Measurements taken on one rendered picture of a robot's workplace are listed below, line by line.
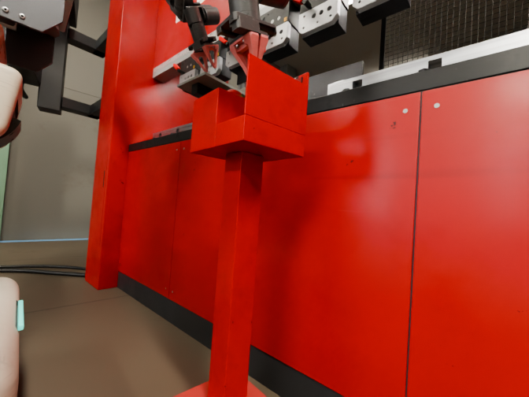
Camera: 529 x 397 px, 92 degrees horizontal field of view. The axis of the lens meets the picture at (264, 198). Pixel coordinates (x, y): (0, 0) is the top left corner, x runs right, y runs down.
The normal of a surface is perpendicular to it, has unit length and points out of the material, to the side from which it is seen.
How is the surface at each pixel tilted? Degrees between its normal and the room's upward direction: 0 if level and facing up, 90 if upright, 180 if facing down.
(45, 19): 90
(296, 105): 90
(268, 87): 90
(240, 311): 90
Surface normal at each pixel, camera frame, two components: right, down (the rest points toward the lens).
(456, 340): -0.65, -0.07
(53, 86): 0.56, 0.01
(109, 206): 0.76, 0.04
